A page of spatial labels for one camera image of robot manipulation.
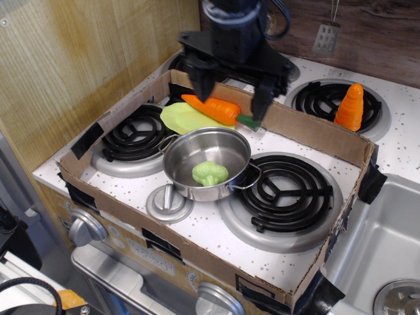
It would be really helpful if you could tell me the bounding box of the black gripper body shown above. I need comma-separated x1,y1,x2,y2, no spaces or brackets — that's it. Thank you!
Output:
178,14,291,95

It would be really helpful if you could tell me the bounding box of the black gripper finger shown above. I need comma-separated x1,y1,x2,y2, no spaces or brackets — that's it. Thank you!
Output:
186,55,218,102
251,77,276,122

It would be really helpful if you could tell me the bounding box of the green toy broccoli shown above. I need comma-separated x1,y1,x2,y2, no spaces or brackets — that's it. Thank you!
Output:
192,161,228,186

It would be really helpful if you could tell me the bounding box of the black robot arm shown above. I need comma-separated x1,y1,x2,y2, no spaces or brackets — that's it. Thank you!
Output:
178,1,291,123

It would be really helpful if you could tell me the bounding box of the small steel pan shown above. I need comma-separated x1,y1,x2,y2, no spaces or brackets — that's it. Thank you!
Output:
161,127,263,201

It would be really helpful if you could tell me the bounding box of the rear left black burner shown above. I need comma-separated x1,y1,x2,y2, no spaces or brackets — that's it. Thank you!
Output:
163,49,250,89

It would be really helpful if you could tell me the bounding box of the silver stovetop knob rear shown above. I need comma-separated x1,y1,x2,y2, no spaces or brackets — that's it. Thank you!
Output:
287,56,301,83

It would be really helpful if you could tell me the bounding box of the silver stovetop knob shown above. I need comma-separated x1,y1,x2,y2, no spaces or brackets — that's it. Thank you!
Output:
287,56,301,83
146,184,194,224

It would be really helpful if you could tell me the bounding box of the orange toy carrot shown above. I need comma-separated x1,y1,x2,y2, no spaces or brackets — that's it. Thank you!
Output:
181,94,261,131

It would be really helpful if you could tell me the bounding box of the brown cardboard fence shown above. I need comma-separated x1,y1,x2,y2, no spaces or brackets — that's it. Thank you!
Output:
58,70,383,308

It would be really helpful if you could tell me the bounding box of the hanging metal spatula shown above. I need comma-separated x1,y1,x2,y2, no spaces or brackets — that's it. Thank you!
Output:
312,0,341,56

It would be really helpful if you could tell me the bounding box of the orange swirl cone toy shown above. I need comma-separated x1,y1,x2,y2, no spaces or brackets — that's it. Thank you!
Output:
333,83,364,131

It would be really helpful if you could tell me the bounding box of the front left black burner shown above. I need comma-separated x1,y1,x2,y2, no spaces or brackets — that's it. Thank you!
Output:
91,103,176,179

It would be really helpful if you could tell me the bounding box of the front right black burner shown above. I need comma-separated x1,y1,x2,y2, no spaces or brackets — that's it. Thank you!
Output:
218,152,343,254

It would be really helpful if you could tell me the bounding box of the silver stovetop knob front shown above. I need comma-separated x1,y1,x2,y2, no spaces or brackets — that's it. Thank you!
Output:
146,184,194,224

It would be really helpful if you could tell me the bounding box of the steel sink basin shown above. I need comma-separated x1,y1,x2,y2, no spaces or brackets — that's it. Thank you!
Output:
325,175,419,314

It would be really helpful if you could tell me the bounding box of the silver oven knob left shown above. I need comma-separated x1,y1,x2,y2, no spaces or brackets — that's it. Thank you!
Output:
69,208,108,247

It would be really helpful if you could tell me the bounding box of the silver oven knob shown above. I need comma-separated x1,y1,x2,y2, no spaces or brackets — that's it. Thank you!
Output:
195,282,245,315
69,208,108,247

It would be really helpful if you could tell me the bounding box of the silver oven knob right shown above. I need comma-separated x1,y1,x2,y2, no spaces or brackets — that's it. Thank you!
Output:
195,282,245,315

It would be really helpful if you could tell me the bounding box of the silver sink drain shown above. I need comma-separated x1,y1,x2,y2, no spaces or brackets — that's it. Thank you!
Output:
372,279,419,314

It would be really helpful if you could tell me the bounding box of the orange object lower left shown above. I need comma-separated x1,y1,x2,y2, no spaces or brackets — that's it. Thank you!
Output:
58,289,86,310

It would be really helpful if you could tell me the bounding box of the silver oven door handle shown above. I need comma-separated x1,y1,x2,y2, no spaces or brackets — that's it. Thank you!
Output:
72,245,173,314

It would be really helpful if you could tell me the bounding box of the black cable loop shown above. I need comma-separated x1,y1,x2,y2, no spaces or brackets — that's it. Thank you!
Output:
0,277,63,315

